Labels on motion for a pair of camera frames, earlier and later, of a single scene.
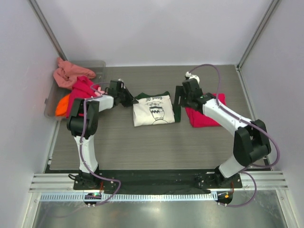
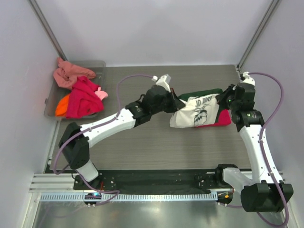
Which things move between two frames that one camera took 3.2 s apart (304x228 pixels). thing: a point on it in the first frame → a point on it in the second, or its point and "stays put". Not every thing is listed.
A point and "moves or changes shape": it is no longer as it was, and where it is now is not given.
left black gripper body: x=125 y=99 → x=168 y=104
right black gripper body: x=185 y=99 → x=227 y=100
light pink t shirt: x=99 y=89 stays put
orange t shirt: x=61 y=107 stays put
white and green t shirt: x=153 y=109 moves or changes shape
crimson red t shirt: x=81 y=89 stays put
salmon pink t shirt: x=65 y=73 stays put
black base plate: x=111 y=181 stays put
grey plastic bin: x=57 y=91 stays put
